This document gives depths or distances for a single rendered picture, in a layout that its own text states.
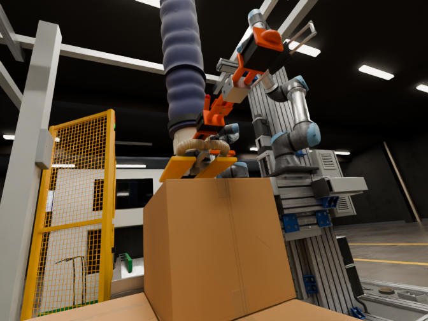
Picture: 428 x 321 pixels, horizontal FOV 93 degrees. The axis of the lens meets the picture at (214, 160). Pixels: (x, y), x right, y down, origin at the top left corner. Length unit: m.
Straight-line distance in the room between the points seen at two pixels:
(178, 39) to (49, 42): 1.77
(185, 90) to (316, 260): 1.19
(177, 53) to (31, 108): 1.53
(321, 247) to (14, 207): 2.12
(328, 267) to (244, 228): 0.87
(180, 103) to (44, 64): 1.82
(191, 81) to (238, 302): 0.95
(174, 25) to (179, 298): 1.28
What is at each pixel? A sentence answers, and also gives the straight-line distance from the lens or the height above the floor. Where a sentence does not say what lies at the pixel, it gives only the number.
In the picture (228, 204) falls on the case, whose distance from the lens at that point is 0.69.
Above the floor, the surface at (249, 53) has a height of 1.18.
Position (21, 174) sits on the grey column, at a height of 1.38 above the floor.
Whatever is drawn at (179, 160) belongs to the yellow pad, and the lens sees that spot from 0.80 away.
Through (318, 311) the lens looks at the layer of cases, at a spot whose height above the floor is 0.54.
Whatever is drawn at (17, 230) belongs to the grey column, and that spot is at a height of 0.96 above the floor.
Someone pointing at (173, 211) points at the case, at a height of 0.85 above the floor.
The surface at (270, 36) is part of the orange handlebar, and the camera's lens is 0.55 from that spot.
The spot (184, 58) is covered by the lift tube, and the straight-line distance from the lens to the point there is 1.21.
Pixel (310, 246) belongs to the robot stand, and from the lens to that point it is 1.41.
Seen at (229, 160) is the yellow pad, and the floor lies 1.05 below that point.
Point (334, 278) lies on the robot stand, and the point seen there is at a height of 0.44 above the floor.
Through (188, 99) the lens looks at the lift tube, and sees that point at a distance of 1.06.
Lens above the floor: 0.78
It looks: 19 degrees up
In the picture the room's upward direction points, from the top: 8 degrees counter-clockwise
